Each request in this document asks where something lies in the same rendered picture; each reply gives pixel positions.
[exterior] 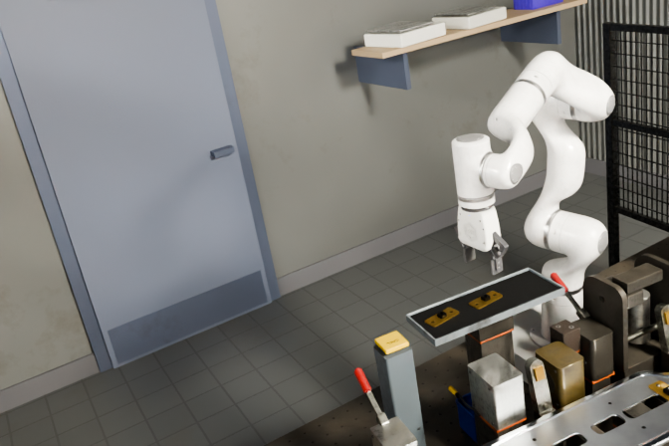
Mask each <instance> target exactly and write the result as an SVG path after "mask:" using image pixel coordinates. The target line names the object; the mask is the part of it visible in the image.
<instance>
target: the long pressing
mask: <svg viewBox="0 0 669 446"><path fill-rule="evenodd" d="M658 380H662V381H663V382H665V383H667V384H668V385H669V372H660V371H648V370H644V371H638V372H635V373H633V374H631V375H629V376H627V377H625V378H622V379H620V380H618V381H616V382H614V383H612V384H610V385H608V386H606V387H603V388H601V389H599V390H597V391H595V392H593V393H592V394H590V395H587V396H585V397H583V398H581V399H579V400H577V401H575V402H573V403H571V404H568V405H566V406H564V407H562V408H560V409H558V410H556V411H554V412H551V413H549V414H547V415H545V416H543V417H541V418H539V419H537V420H534V421H532V422H530V423H528V424H526V425H524V426H522V427H520V428H518V429H515V430H513V431H511V432H509V433H507V434H505V435H503V436H501V437H498V438H496V439H494V440H492V441H490V442H488V443H486V444H484V445H482V446H555V445H557V444H559V443H560V442H562V441H564V440H566V439H568V438H570V437H572V436H574V435H580V436H582V437H583V438H584V439H585V440H586V442H585V443H584V444H582V445H580V446H662V445H664V444H666V443H668V442H669V401H668V400H667V399H666V400H667V402H666V403H664V404H662V405H660V406H658V407H656V408H654V409H652V410H650V411H648V412H646V413H644V414H642V415H640V416H638V417H636V418H629V417H628V416H626V415H625V414H624V413H623V411H625V410H627V409H629V408H631V407H633V406H635V405H637V404H639V403H641V402H643V401H645V400H647V399H649V398H651V397H653V396H661V395H659V394H657V393H656V392H654V391H653V390H651V389H650V388H649V387H648V385H650V384H652V383H654V382H656V381H658ZM661 397H662V396H661ZM662 398H664V397H662ZM664 399H665V398H664ZM609 402H610V403H611V404H608V403H609ZM613 416H617V417H619V418H621V419H622V420H623V421H624V422H625V423H624V424H622V425H620V426H618V427H616V428H614V429H612V430H610V431H608V432H606V433H604V434H597V433H596V432H595V431H593V430H592V429H591V427H592V426H594V425H596V424H599V423H601V422H603V421H605V420H607V419H609V418H611V417H613ZM643 426H644V427H646V428H645V429H643V428H642V427H643ZM533 439H537V441H533Z"/></svg>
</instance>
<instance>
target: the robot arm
mask: <svg viewBox="0 0 669 446"><path fill-rule="evenodd" d="M614 106H615V97H614V94H613V92H612V90H611V89H610V87H609V86H608V85H607V84H606V83H605V82H604V81H603V80H601V79H600V78H598V77H596V76H594V75H592V74H590V73H588V72H586V71H584V70H581V69H579V68H577V67H575V66H574V65H572V64H571V63H570V62H569V61H568V60H566V59H565V58H564V57H563V56H562V55H561V54H559V53H557V52H554V51H546V52H542V53H540V54H538V55H537V56H535V57H534V58H533V59H532V60H531V61H530V62H529V63H528V65H527V66H526V67H525V69H524V70H523V71H522V72H521V74H520V75H519V76H518V78H517V79H516V80H515V81H514V83H513V84H512V85H511V87H510V88H509V89H508V91H507V92H506V93H505V95H504V96H503V97H502V99H501V100H500V101H499V103H498V104H497V105H496V107H495V108H494V109H493V111H492V113H491V114H490V116H489V119H488V130H489V132H490V133H491V134H492V135H493V136H495V137H496V138H498V139H500V140H502V141H505V142H507V143H509V144H510V146H509V147H508V149H507V150H506V151H505V152H503V153H501V154H498V153H493V151H492V150H491V146H490V139H489V137H488V136H486V135H484V134H481V133H469V134H464V135H460V136H458V137H456V138H454V139H453V140H452V151H453V160H454V169H455V178H456V186H457V195H458V204H459V208H458V226H456V227H454V229H455V231H456V233H457V235H458V239H459V240H460V242H461V247H462V248H463V254H464V262H465V263H468V262H470V261H472V260H474V259H476V255H475V248H476V249H478V250H481V251H484V252H487V251H488V252H489V254H490V256H491V258H492V259H491V260H490V265H491V273H492V275H496V274H498V273H500V272H502V271H503V263H502V257H503V256H504V255H505V254H506V251H507V249H508V247H509V245H508V244H507V243H506V242H505V241H504V240H503V239H502V238H501V234H500V227H499V221H498V216H497V212H496V209H495V206H494V202H495V190H494V188H497V189H511V188H513V187H514V186H516V185H517V184H518V183H519V182H520V180H521V179H522V178H523V176H524V175H525V173H526V172H527V170H528V168H529V167H530V165H531V163H532V161H533V157H534V147H533V143H532V140H531V137H530V135H529V133H528V131H527V127H528V125H529V124H530V123H531V121H533V123H534V124H535V126H536V127H537V128H538V130H539V131H540V133H541V134H542V136H543V138H544V140H545V142H546V145H547V151H548V158H547V176H546V181H545V185H544V188H543V191H542V194H541V196H540V198H539V199H538V201H537V203H536V204H535V206H534V207H533V209H532V210H531V212H530V213H529V215H528V217H527V219H526V222H525V227H524V229H525V234H526V237H527V239H528V240H529V241H530V242H531V243H532V244H534V245H536V246H538V247H541V248H545V249H548V250H551V251H555V252H559V253H562V254H565V255H567V257H563V258H556V259H551V260H549V261H547V262H545V264H544V266H543V269H542V275H544V276H545V277H547V278H549V279H551V273H557V274H558V275H559V277H560V278H561V279H562V280H563V282H564V283H565V284H566V286H567V287H568V291H569V292H570V294H571V295H572V296H573V298H574V299H575V300H576V302H577V303H578V304H579V306H580V307H581V308H583V291H582V284H583V279H584V272H585V269H586V268H587V266H588V265H589V264H590V263H592V262H593V261H594V260H595V259H596V258H597V257H598V256H599V255H600V254H601V253H602V252H603V251H604V250H605V248H606V246H607V243H608V234H607V231H606V228H605V227H604V225H603V224H602V223H601V222H599V221H598V220H596V219H593V218H590V217H587V216H583V215H579V214H575V213H570V212H566V211H562V210H560V209H559V203H560V202H561V201H562V200H564V199H566V198H568V197H570V196H572V195H573V194H575V192H576V191H577V190H578V189H579V187H580V185H581V184H582V181H583V176H584V167H585V149H584V145H583V143H582V142H581V140H580V139H579V138H578V137H577V136H576V135H575V134H574V133H573V132H572V131H571V129H570V128H569V127H568V126H567V124H566V122H565V118H566V119H573V120H580V121H601V120H604V119H606V118H607V117H608V116H610V114H611V113H612V112H613V109H614ZM492 244H493V246H492ZM494 248H495V249H496V251H497V253H496V254H495V253H494V251H493V250H492V249H494ZM576 312H577V310H576V309H575V307H574V306H573V305H572V303H571V302H570V301H569V299H568V298H567V297H566V295H562V296H559V297H557V298H555V299H552V300H550V301H547V302H545V303H542V318H541V319H539V320H537V321H535V322H534V323H533V324H532V326H531V328H530V337H531V340H532V341H533V343H534V344H535V345H536V346H538V347H539V348H541V347H543V346H545V345H548V344H550V343H551V332H550V326H552V325H554V324H556V323H559V322H561V321H563V320H568V321H569V322H571V323H572V322H574V321H576V320H579V317H578V316H577V315H576Z"/></svg>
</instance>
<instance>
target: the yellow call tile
mask: <svg viewBox="0 0 669 446"><path fill-rule="evenodd" d="M374 341H375V343H376V344H377V345H378V346H379V347H380V348H381V349H382V350H383V352H384V353H385V354H389V353H392V352H394V351H397V350H399V349H402V348H404V347H407V346H409V343H408V341H407V340H406V339H405V338H404V337H403V336H402V335H401V334H400V333H399V332H398V331H395V332H393V333H390V334H386V335H383V336H381V337H378V338H376V339H375V340H374Z"/></svg>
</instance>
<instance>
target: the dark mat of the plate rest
mask: <svg viewBox="0 0 669 446"><path fill-rule="evenodd" d="M558 289H560V288H559V287H557V286H556V285H554V284H552V283H550V282H549V281H547V280H545V279H543V278H541V277H540V276H538V275H536V274H534V273H533V272H531V271H526V272H524V273H521V274H519V275H516V276H513V277H511V278H508V279H506V280H503V281H500V282H498V283H495V284H493V285H490V286H487V287H485V288H482V289H480V290H477V291H475V292H472V293H469V294H467V295H464V296H462V297H459V298H456V299H454V300H451V301H449V302H446V303H443V304H441V305H438V306H436V307H433V308H430V309H428V310H425V311H423V312H420V313H417V314H415V315H412V316H410V317H411V318H412V319H414V320H415V321H416V322H417V323H418V324H419V325H420V326H422V327H423V328H424V329H425V330H426V331H427V332H429V333H430V334H431V335H432V336H433V337H434V338H438V337H441V336H443V335H446V334H448V333H451V332H453V331H456V330H458V329H461V328H463V327H466V326H468V325H471V324H473V323H476V322H478V321H481V320H483V319H486V318H488V317H491V316H493V315H496V314H498V313H501V312H503V311H506V310H508V309H511V308H513V307H516V306H518V305H520V304H523V303H525V302H528V301H530V300H533V299H535V298H538V297H540V296H543V295H545V294H548V293H550V292H553V291H555V290H558ZM491 291H495V292H497V293H499V294H502V295H503V296H502V297H501V298H500V299H499V300H497V301H495V302H493V303H491V304H489V305H487V306H486V307H484V308H482V309H480V310H478V309H475V308H473V307H471V306H469V303H470V302H472V301H474V300H476V299H477V298H479V297H481V296H483V295H484V294H487V293H489V292H491ZM447 308H452V309H454V310H457V311H459V314H458V315H457V316H455V317H453V318H452V319H450V320H448V321H446V322H445V323H443V324H441V325H439V326H438V327H436V328H433V327H432V326H430V325H428V324H426V323H425V320H427V319H429V318H431V317H432V316H434V315H436V314H437V313H439V312H441V311H443V310H445V309H447Z"/></svg>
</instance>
